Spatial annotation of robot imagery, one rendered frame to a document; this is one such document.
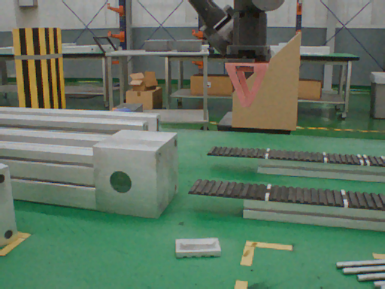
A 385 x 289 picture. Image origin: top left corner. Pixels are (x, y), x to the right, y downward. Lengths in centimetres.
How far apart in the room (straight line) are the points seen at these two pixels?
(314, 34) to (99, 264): 786
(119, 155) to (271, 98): 60
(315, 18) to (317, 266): 783
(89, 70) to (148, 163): 874
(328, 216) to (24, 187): 43
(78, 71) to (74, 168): 882
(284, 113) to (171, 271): 70
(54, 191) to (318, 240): 36
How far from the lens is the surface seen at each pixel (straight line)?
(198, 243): 48
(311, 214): 56
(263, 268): 46
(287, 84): 106
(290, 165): 73
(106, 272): 45
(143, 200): 55
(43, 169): 61
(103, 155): 56
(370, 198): 58
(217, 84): 554
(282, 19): 820
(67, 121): 80
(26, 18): 416
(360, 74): 832
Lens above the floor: 102
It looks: 15 degrees down
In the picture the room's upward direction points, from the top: straight up
